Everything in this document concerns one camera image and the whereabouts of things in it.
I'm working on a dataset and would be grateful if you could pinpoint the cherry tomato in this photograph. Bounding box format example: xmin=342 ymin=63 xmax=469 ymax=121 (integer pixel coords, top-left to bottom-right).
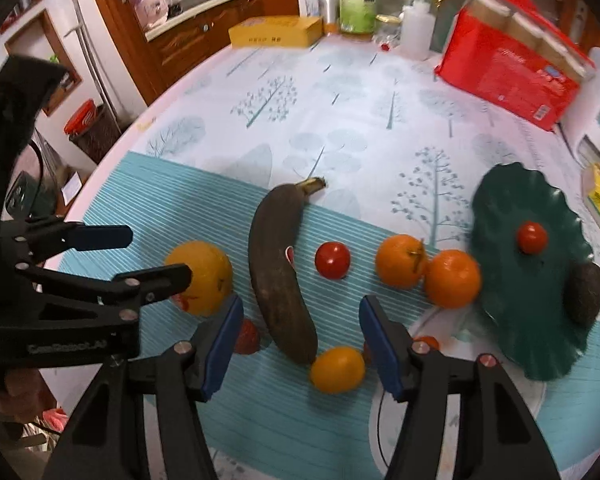
xmin=415 ymin=336 xmax=440 ymax=350
xmin=314 ymin=242 xmax=351 ymax=280
xmin=516 ymin=221 xmax=548 ymax=255

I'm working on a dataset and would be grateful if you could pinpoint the red lychee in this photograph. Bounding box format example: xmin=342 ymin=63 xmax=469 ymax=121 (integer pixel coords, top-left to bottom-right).
xmin=234 ymin=318 xmax=261 ymax=356
xmin=363 ymin=342 xmax=373 ymax=365

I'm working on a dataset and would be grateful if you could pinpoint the small yellow orange kumquat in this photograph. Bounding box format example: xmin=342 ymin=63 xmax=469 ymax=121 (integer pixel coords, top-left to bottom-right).
xmin=309 ymin=347 xmax=366 ymax=394

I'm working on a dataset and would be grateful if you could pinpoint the large yellow orange with sticker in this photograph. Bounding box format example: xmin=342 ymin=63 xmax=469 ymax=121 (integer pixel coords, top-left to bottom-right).
xmin=164 ymin=240 xmax=233 ymax=318

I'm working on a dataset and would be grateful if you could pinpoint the overripe dark banana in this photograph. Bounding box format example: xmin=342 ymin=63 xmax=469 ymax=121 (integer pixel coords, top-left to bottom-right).
xmin=248 ymin=177 xmax=326 ymax=365

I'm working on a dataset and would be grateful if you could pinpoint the dark avocado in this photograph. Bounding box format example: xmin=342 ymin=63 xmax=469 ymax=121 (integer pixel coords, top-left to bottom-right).
xmin=562 ymin=261 xmax=600 ymax=330

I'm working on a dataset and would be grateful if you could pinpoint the round mandarin orange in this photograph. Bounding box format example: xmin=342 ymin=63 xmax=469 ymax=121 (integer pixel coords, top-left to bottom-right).
xmin=424 ymin=249 xmax=482 ymax=310

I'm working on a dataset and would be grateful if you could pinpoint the mandarin orange with stem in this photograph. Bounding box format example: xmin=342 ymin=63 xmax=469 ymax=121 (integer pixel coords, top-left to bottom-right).
xmin=375 ymin=234 xmax=428 ymax=289

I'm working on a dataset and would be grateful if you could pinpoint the dark green scalloped plate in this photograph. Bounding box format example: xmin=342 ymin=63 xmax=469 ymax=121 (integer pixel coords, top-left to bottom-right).
xmin=469 ymin=162 xmax=595 ymax=382

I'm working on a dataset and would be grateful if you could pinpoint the red bucket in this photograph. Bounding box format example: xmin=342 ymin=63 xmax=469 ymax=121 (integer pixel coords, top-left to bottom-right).
xmin=64 ymin=99 xmax=97 ymax=136

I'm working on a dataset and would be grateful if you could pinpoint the patterned tablecloth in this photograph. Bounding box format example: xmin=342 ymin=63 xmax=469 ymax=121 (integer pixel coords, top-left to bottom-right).
xmin=56 ymin=39 xmax=600 ymax=479

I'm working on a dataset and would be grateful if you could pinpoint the yellow flat box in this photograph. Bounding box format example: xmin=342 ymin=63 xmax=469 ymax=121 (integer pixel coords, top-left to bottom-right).
xmin=228 ymin=15 xmax=323 ymax=48

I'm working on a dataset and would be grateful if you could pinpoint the white cosmetics storage box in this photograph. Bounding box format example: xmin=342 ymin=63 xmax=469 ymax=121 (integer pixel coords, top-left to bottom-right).
xmin=560 ymin=47 xmax=600 ymax=165

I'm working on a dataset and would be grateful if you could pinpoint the white squeeze wash bottle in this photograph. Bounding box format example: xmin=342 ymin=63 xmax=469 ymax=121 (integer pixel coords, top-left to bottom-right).
xmin=376 ymin=0 xmax=436 ymax=61

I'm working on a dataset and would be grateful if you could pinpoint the red paper cup package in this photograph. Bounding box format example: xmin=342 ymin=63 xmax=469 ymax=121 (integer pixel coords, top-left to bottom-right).
xmin=436 ymin=0 xmax=595 ymax=130

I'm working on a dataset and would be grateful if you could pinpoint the clear bottle green label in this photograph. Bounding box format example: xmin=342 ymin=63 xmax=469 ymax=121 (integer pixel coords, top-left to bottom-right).
xmin=339 ymin=0 xmax=377 ymax=41

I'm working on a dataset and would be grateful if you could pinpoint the black cable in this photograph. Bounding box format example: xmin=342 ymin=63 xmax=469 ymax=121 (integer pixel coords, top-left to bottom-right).
xmin=375 ymin=389 xmax=389 ymax=468

